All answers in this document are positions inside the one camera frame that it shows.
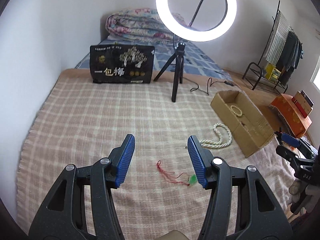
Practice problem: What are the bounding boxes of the red string green pendant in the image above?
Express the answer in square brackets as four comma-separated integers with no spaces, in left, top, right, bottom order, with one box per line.
[156,160,197,187]

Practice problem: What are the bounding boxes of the white pearl rope necklace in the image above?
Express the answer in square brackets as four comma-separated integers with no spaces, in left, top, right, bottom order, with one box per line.
[184,122,233,150]

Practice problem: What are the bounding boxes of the right white gloved hand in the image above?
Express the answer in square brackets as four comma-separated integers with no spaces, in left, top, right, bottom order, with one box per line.
[289,179,319,215]

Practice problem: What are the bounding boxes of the red and tan boxes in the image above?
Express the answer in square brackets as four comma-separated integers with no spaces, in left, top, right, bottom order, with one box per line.
[292,90,314,118]

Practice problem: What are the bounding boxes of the brown cardboard box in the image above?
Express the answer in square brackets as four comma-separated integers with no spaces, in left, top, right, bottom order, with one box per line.
[210,90,274,158]

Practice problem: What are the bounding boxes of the window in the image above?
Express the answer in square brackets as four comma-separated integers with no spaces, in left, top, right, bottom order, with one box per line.
[309,22,320,93]

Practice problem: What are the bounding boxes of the beige plaid blanket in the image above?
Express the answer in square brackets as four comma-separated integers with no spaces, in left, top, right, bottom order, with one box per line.
[15,68,298,240]

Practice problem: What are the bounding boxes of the yellow box on rack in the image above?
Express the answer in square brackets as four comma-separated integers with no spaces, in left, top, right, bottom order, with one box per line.
[265,63,281,83]

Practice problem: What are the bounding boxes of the black clothes rack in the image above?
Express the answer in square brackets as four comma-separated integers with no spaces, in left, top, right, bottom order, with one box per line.
[242,7,304,94]

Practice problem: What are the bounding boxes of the dark hanging clothes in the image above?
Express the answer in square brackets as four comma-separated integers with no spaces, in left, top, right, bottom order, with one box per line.
[276,31,303,86]

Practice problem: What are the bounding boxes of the black inline remote control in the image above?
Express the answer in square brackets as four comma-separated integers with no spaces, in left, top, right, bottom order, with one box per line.
[224,81,234,86]

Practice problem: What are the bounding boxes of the striped white towel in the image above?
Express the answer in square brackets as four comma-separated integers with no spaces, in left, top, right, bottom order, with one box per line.
[264,11,291,66]

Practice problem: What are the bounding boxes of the blue checked bed sheet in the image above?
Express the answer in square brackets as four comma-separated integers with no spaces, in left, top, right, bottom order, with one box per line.
[73,36,230,77]

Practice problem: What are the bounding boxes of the black snack bag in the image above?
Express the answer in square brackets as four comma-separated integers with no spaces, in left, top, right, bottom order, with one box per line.
[89,44,155,83]

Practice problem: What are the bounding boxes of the black tripod stand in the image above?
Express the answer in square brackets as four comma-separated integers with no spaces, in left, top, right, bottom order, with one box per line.
[153,42,185,102]

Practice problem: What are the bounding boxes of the folded floral quilt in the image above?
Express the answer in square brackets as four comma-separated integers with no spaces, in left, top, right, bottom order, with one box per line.
[105,8,174,43]

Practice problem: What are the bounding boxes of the cream bead bracelet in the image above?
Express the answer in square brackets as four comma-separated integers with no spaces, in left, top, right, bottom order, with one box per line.
[229,104,244,117]

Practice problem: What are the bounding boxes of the black light cable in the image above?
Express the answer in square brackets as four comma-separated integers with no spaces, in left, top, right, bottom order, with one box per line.
[171,33,242,96]

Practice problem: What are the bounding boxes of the white ring light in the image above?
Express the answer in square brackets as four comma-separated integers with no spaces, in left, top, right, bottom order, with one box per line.
[156,0,237,42]

